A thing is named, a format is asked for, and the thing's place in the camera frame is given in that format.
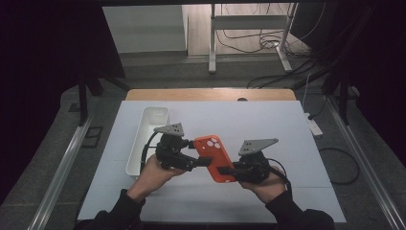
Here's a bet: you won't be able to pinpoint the black curtain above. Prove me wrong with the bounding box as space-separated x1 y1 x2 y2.
291 0 406 167
0 0 126 205

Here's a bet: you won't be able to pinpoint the person's right hand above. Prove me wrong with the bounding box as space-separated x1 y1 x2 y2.
237 166 289 205

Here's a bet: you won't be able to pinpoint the white plastic storage bin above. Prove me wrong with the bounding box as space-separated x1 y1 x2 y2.
124 105 170 177

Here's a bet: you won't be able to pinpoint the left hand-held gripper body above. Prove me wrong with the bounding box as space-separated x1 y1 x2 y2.
153 123 198 173

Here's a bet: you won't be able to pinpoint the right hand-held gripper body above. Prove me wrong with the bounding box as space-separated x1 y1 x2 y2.
232 137 280 185

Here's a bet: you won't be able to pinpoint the person's left hand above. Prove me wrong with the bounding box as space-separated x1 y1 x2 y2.
125 153 187 204

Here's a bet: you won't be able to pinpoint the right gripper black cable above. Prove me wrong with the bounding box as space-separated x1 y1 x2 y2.
267 157 293 197

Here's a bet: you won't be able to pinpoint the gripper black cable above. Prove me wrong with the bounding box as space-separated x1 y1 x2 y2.
139 130 161 175
267 157 293 197

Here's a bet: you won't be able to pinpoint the white table mat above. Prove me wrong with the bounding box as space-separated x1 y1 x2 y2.
77 100 348 224

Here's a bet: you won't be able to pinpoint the looped black floor cable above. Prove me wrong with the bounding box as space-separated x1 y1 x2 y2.
317 147 361 186

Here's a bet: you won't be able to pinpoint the aluminium floor rail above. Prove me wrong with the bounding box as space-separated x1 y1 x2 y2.
28 116 94 230
325 95 406 230

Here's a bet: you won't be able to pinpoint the white metal desk frame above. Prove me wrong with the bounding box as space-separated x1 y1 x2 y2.
208 3 300 75

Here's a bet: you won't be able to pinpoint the tangled black floor cables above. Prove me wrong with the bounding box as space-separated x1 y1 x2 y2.
214 3 328 59

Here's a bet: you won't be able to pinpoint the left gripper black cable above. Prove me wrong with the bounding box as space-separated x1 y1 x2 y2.
139 130 161 175

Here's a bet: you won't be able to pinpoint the black metal stand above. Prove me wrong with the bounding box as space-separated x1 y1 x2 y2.
78 75 130 127
320 68 361 126

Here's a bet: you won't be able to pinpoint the white power strip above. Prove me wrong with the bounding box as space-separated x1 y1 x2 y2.
304 112 324 138

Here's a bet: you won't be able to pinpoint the orange phone case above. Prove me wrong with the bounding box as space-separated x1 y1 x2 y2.
192 134 238 184

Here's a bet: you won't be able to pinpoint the white wall panel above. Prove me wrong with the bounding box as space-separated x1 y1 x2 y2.
102 4 188 54

